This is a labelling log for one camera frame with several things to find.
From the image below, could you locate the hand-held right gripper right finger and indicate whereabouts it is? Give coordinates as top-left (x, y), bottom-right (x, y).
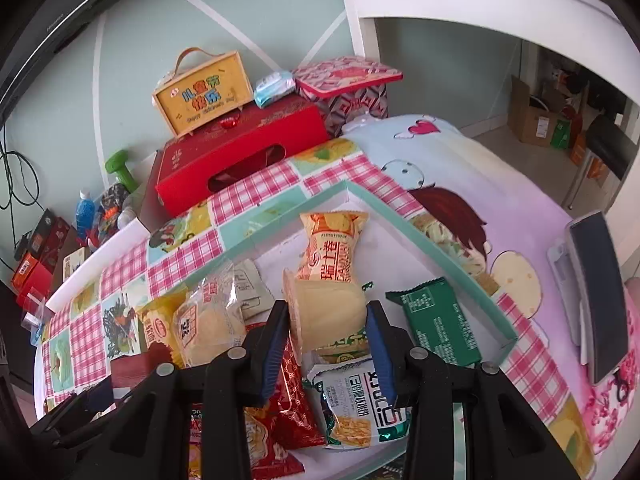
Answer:
top-left (365, 300), bottom-right (568, 480)

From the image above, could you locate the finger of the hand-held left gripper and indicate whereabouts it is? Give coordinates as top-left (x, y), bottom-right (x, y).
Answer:
top-left (32, 377), bottom-right (131, 448)

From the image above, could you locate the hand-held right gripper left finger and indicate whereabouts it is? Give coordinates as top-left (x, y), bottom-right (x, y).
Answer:
top-left (102, 300), bottom-right (292, 480)

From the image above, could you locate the red gold snack packet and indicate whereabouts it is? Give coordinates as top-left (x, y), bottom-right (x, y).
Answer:
top-left (244, 322), bottom-right (327, 450)

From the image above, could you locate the cream pudding cup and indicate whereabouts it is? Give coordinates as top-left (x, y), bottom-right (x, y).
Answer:
top-left (281, 267), bottom-right (371, 356)

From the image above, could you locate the green white cracker packet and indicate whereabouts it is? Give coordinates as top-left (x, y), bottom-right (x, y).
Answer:
top-left (306, 355), bottom-right (413, 450)

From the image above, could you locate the beige snack packet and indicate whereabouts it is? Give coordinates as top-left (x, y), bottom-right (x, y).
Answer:
top-left (232, 258), bottom-right (275, 321)

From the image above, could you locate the clear bread packet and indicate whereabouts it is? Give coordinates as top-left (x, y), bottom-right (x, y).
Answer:
top-left (172, 260), bottom-right (247, 367)

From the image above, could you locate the dark green snack packet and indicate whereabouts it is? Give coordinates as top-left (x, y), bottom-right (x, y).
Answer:
top-left (385, 276), bottom-right (483, 367)

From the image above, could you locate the teal shallow cardboard box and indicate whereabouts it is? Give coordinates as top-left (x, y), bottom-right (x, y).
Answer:
top-left (145, 180), bottom-right (519, 480)

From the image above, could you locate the yellow snack packet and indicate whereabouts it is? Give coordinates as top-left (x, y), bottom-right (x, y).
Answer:
top-left (136, 285), bottom-right (191, 356)

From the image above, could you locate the pink red snack packet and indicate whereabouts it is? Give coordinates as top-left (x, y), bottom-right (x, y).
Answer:
top-left (189, 402), bottom-right (307, 480)

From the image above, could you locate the orange cake roll packet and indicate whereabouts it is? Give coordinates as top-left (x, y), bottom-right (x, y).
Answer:
top-left (297, 211), bottom-right (370, 286)

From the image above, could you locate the black cabinet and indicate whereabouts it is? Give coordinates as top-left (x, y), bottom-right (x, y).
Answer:
top-left (0, 280), bottom-right (38, 426)

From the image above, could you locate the clear pink striped box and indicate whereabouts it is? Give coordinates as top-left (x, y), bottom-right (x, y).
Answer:
top-left (21, 287), bottom-right (56, 333)

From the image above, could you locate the plain red box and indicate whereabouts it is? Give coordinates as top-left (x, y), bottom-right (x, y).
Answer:
top-left (15, 260), bottom-right (53, 306)

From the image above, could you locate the cream card packet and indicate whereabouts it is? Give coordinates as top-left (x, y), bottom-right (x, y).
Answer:
top-left (62, 247), bottom-right (91, 281)

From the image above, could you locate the orange box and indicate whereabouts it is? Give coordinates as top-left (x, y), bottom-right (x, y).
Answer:
top-left (11, 252), bottom-right (38, 286)

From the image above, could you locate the dark red black box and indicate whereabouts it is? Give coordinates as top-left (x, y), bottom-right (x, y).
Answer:
top-left (22, 208), bottom-right (71, 266)

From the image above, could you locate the blue drink bottle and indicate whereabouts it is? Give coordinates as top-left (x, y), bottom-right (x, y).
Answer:
top-left (75, 189), bottom-right (97, 243)

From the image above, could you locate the camouflage toy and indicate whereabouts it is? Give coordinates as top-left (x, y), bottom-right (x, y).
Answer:
top-left (92, 183), bottom-right (133, 248)

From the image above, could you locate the white phone stand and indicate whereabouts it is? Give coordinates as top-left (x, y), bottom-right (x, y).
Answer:
top-left (546, 242), bottom-right (588, 366)

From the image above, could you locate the large red gift box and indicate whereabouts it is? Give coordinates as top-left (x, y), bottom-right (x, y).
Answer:
top-left (141, 95), bottom-right (331, 218)

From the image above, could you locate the cartoon print cloth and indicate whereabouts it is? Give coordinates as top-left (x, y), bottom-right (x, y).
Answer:
top-left (345, 114), bottom-right (640, 476)

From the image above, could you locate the green dumbbell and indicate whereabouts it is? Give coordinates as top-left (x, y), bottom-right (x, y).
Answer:
top-left (104, 149), bottom-right (141, 193)

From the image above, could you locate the wet wipes pack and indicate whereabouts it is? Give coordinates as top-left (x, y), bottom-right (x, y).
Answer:
top-left (253, 70), bottom-right (297, 108)

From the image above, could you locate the red patterned lidded box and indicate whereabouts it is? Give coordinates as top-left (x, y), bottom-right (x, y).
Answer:
top-left (291, 56), bottom-right (404, 138)

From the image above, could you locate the brown cardboard box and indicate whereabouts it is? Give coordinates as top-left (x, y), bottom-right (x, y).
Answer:
top-left (509, 75), bottom-right (571, 146)

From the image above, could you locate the green paper bag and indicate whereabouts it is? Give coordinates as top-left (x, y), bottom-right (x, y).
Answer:
top-left (550, 117), bottom-right (573, 150)

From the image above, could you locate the black chair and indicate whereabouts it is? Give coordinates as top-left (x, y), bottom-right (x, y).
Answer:
top-left (560, 112), bottom-right (640, 211)

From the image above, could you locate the white desk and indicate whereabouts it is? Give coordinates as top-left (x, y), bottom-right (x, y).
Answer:
top-left (340, 0), bottom-right (640, 111)

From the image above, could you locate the black monitor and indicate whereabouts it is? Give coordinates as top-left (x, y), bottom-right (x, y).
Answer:
top-left (0, 0), bottom-right (168, 126)

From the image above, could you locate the black cable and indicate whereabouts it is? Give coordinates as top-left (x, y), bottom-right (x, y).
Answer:
top-left (0, 130), bottom-right (41, 211)

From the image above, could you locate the black phone strap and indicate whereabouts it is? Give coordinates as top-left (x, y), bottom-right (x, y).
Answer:
top-left (612, 367), bottom-right (633, 403)

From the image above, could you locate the yellow gift box with handle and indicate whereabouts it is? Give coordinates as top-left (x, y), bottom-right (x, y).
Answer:
top-left (151, 47), bottom-right (255, 137)

